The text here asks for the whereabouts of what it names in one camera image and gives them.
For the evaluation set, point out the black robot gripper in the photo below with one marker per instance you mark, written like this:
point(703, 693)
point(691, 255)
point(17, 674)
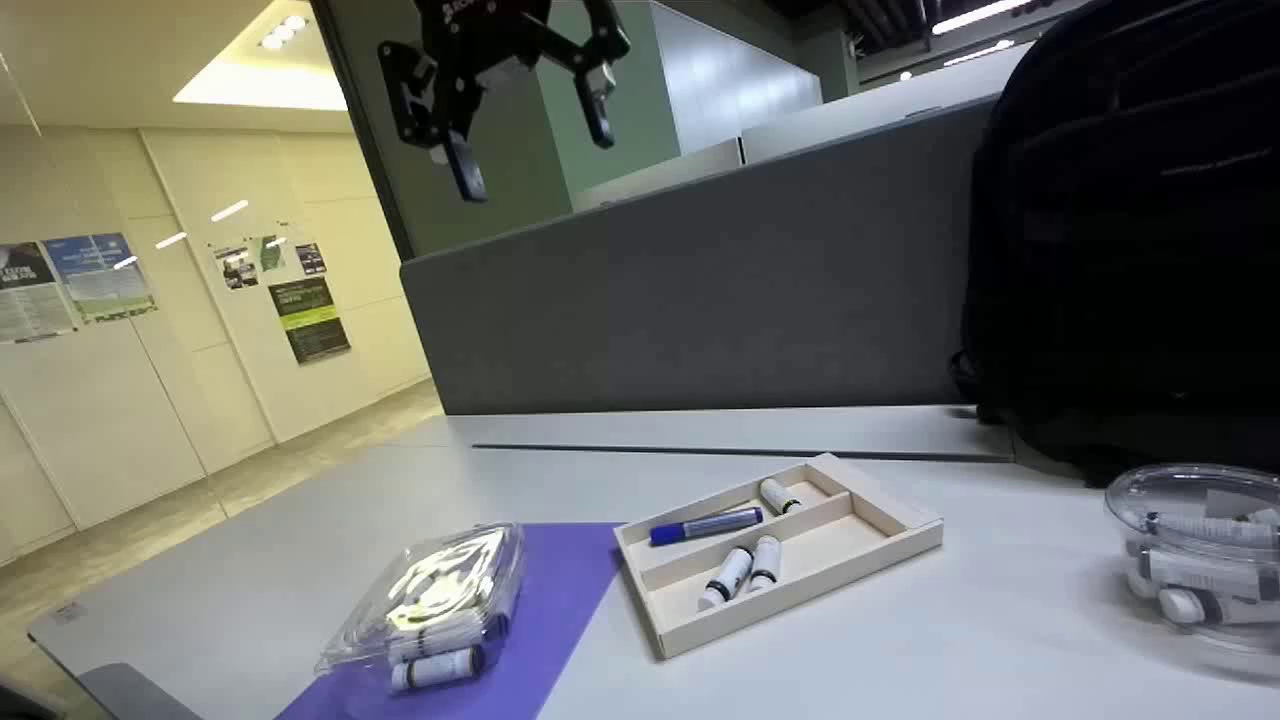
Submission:
point(478, 24)

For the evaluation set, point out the blue and grey marker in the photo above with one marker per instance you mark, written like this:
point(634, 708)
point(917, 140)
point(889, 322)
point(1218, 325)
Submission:
point(703, 524)

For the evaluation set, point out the green pillar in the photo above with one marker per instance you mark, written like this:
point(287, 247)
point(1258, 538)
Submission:
point(522, 146)

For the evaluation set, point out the recessed ceiling light panel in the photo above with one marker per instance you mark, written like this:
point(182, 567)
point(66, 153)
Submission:
point(275, 65)

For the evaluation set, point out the grey partition panel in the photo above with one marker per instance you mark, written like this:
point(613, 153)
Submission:
point(693, 292)

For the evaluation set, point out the fluorescent ceiling tube light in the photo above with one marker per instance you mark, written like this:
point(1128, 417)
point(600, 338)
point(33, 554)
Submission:
point(982, 13)

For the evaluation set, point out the yellow-banded small white bottle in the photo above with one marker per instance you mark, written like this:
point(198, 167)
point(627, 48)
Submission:
point(776, 496)

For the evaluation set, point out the clear plastic bag of markers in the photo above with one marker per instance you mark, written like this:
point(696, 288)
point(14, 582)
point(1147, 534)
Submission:
point(434, 584)

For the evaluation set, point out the purple mat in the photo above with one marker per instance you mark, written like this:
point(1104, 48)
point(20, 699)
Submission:
point(562, 601)

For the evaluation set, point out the lower white dark-capped bottle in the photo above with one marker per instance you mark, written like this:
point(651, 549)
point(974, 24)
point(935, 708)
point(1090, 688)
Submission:
point(724, 576)

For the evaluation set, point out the white dark-capped bottle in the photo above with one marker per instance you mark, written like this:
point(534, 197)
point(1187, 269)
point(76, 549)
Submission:
point(724, 576)
point(767, 562)

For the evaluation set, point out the upper white dark-capped bottle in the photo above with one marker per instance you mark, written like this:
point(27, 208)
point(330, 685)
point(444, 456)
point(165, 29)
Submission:
point(767, 562)

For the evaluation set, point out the small white-labelled bottle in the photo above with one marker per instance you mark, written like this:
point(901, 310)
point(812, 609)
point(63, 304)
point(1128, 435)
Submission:
point(434, 668)
point(1200, 573)
point(439, 638)
point(1194, 529)
point(1187, 609)

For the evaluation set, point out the light wooden compartment tray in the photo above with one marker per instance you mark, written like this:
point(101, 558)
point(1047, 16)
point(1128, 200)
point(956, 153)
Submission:
point(855, 534)

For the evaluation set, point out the black backpack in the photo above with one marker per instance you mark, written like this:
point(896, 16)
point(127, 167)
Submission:
point(1135, 224)

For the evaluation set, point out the clear glass bowl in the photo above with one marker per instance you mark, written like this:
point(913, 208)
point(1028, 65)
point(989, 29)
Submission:
point(1200, 655)

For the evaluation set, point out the small photo wall print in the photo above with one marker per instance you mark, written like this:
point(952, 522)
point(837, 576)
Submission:
point(270, 255)
point(311, 258)
point(237, 266)

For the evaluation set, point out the black and green wall poster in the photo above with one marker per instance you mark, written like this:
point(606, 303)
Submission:
point(311, 322)

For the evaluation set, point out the blue and green wall poster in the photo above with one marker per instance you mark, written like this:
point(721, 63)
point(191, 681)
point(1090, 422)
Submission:
point(101, 278)

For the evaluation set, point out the blue and white wall poster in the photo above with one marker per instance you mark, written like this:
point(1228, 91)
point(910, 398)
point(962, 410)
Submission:
point(29, 296)

